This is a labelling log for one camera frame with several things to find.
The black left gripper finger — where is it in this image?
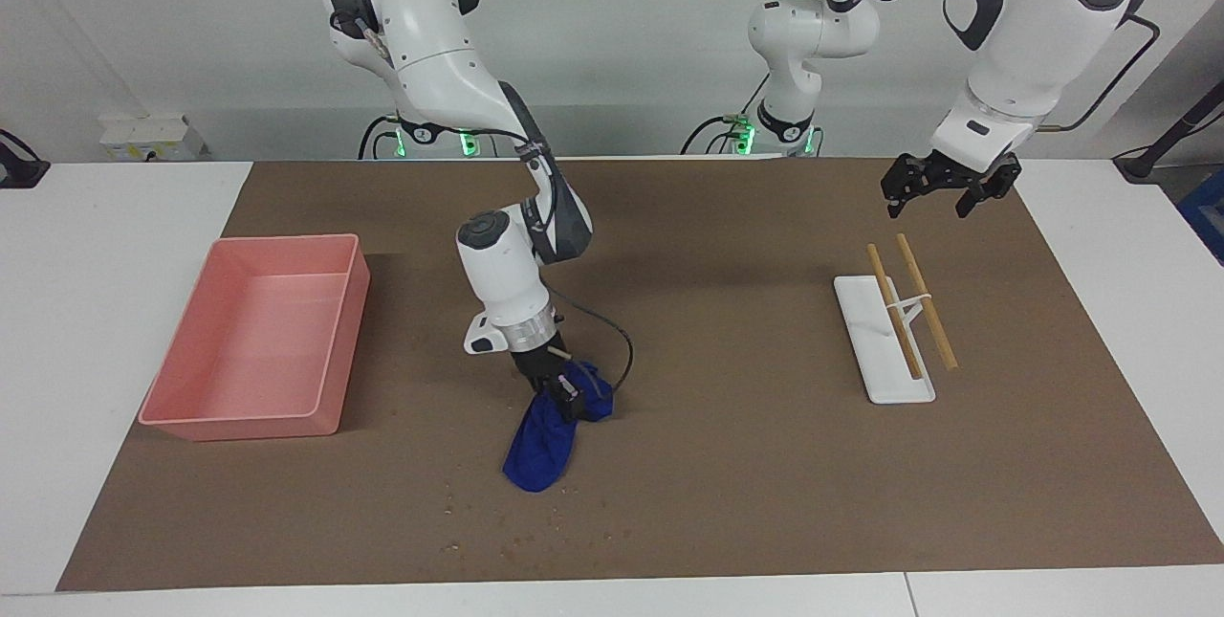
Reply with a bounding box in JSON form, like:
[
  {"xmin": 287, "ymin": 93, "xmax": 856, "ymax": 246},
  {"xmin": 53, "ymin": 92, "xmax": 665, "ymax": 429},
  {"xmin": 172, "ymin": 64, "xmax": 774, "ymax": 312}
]
[
  {"xmin": 955, "ymin": 163, "xmax": 1020, "ymax": 220},
  {"xmin": 882, "ymin": 156, "xmax": 943, "ymax": 219}
]

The blue towel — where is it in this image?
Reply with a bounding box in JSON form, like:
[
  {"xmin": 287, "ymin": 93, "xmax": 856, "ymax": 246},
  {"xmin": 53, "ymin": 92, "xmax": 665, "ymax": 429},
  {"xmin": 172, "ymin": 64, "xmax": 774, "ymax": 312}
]
[{"xmin": 503, "ymin": 361, "xmax": 615, "ymax": 494}]

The black slanted stand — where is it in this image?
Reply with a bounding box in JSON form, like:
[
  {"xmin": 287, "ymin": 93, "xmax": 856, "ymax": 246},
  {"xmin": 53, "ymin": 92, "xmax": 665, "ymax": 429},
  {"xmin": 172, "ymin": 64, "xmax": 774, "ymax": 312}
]
[{"xmin": 1114, "ymin": 79, "xmax": 1224, "ymax": 183}]

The white rack with wooden bars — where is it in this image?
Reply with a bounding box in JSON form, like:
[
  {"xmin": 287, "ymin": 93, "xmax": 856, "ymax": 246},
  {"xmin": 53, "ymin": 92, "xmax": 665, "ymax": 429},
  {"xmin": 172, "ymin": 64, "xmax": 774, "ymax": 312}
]
[{"xmin": 833, "ymin": 233, "xmax": 960, "ymax": 406}]

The brown table mat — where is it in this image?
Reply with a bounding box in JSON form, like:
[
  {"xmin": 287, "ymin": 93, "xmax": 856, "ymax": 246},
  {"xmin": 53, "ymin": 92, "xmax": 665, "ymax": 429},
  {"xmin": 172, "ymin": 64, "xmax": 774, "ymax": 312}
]
[{"xmin": 55, "ymin": 158, "xmax": 1224, "ymax": 593}]

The blue box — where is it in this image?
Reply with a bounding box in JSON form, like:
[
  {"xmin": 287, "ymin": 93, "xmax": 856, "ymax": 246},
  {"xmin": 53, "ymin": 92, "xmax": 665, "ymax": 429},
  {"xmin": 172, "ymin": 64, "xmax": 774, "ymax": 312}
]
[{"xmin": 1178, "ymin": 167, "xmax": 1224, "ymax": 266}]

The pink plastic bin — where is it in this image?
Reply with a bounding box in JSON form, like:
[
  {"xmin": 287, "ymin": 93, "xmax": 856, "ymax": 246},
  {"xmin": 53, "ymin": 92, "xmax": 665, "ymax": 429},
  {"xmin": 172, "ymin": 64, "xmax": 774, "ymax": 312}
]
[{"xmin": 138, "ymin": 234, "xmax": 371, "ymax": 443}]

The black clamp foot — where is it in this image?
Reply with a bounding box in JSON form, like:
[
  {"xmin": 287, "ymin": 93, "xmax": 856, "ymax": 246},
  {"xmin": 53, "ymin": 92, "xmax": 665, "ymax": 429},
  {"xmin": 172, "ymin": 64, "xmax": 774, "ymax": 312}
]
[{"xmin": 0, "ymin": 129, "xmax": 51, "ymax": 189}]

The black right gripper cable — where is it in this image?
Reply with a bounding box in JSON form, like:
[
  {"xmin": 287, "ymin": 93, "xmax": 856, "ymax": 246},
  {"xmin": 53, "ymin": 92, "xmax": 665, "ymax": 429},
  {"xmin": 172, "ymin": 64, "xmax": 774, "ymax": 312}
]
[{"xmin": 521, "ymin": 143, "xmax": 635, "ymax": 395}]

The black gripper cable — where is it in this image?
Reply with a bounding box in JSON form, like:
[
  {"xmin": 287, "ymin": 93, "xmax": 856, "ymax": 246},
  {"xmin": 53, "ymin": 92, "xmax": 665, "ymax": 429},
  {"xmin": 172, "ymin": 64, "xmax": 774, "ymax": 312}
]
[
  {"xmin": 521, "ymin": 143, "xmax": 635, "ymax": 395},
  {"xmin": 1038, "ymin": 14, "xmax": 1161, "ymax": 132}
]

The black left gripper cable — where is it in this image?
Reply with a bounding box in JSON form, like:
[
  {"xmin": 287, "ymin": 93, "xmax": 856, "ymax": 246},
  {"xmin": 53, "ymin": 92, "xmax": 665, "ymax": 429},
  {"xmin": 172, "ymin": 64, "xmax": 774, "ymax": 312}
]
[{"xmin": 1038, "ymin": 14, "xmax": 1161, "ymax": 132}]

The black left arm base cable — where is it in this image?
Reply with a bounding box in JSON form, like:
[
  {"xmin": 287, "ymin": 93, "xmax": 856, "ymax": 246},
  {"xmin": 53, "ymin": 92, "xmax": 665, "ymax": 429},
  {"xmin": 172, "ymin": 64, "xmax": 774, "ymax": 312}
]
[{"xmin": 681, "ymin": 72, "xmax": 771, "ymax": 156}]

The black arm base cable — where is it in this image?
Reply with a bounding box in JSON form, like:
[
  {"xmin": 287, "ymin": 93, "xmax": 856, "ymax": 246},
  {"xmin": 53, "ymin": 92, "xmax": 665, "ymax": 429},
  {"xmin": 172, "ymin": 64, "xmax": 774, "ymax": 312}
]
[
  {"xmin": 681, "ymin": 72, "xmax": 771, "ymax": 156},
  {"xmin": 359, "ymin": 113, "xmax": 398, "ymax": 161}
]

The black right arm base cable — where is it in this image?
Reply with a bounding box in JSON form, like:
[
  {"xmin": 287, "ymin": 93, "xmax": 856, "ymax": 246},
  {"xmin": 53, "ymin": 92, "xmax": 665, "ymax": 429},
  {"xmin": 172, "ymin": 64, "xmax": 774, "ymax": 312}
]
[{"xmin": 359, "ymin": 113, "xmax": 398, "ymax": 161}]

